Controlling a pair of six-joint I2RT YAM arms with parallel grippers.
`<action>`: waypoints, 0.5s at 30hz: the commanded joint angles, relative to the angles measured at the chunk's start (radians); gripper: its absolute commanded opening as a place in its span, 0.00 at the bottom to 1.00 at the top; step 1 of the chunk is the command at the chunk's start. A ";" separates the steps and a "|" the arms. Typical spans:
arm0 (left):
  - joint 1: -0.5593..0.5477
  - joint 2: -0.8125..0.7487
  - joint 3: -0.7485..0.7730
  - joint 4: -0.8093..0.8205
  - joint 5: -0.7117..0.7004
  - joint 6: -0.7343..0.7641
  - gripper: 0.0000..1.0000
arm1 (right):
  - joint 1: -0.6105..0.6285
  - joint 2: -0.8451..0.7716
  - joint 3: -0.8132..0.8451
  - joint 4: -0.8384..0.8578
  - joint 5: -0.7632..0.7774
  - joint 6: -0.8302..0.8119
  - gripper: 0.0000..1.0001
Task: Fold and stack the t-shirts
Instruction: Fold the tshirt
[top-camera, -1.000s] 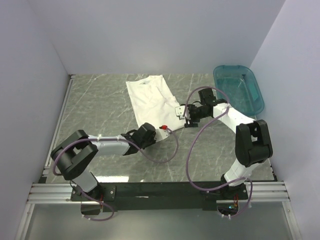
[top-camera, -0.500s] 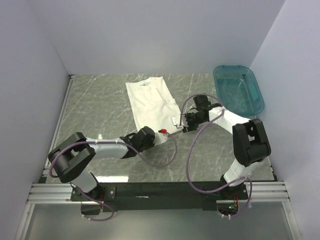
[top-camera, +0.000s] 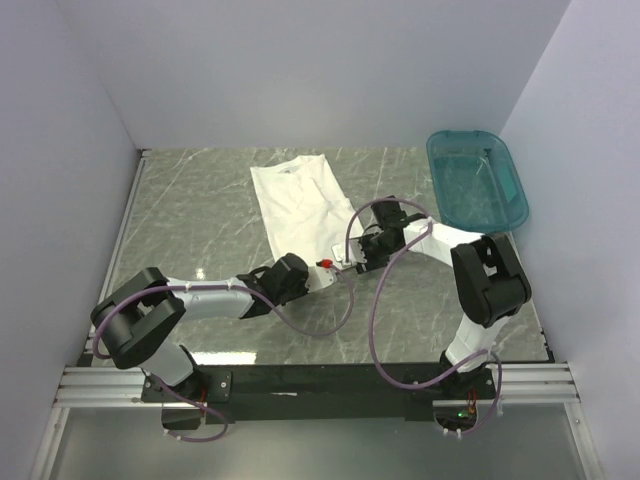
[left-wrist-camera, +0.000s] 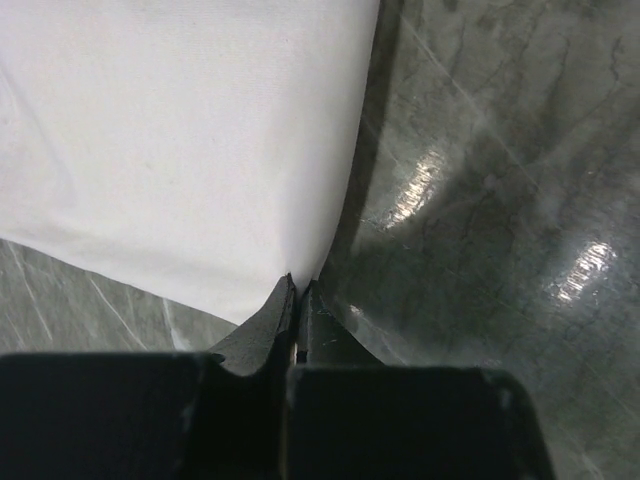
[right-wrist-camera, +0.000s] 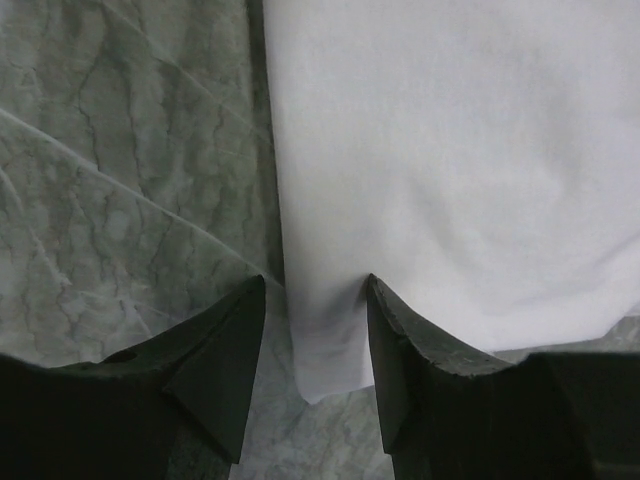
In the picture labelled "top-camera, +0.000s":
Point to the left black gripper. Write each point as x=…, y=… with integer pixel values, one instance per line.
x=304, y=288

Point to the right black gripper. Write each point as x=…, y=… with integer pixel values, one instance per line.
x=370, y=263

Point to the white t-shirt red print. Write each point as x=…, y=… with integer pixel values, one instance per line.
x=303, y=207

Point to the teal plastic bin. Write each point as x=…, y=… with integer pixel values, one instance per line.
x=476, y=184

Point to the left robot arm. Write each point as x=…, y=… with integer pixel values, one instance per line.
x=134, y=323

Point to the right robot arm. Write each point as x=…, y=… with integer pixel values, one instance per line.
x=490, y=282

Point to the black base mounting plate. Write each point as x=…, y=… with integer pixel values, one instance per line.
x=339, y=391

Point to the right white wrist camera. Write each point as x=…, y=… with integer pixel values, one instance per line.
x=348, y=255

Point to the aluminium frame rail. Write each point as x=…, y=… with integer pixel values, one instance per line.
x=109, y=387

